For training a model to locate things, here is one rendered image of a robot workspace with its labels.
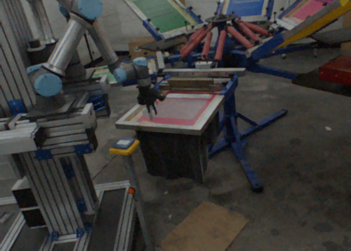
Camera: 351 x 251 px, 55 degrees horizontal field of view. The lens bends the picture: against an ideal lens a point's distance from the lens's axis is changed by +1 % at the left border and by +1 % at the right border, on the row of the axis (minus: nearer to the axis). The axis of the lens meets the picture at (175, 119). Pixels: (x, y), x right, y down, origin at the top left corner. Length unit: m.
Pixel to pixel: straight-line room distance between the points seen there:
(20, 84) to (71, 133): 0.41
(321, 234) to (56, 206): 1.83
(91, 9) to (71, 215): 1.43
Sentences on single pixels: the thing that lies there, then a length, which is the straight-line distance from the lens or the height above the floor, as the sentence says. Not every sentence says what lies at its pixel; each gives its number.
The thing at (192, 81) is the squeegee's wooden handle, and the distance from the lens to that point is 2.45.
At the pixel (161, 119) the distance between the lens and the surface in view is 2.17.
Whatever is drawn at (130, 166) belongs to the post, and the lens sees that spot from 2.02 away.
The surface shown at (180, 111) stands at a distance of 2.23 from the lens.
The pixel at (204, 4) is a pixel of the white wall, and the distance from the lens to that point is 6.75.
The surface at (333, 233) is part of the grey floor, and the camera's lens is 2.69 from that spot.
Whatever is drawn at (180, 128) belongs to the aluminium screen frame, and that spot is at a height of 0.99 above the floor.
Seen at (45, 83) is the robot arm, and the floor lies 1.44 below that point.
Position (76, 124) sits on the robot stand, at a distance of 1.88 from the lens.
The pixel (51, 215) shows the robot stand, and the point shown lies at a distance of 2.56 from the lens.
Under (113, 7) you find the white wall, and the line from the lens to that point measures 7.68.
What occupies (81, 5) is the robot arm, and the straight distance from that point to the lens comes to 1.69.
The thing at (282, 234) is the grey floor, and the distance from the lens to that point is 2.64.
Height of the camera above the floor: 1.89
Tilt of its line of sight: 26 degrees down
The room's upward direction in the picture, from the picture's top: 10 degrees counter-clockwise
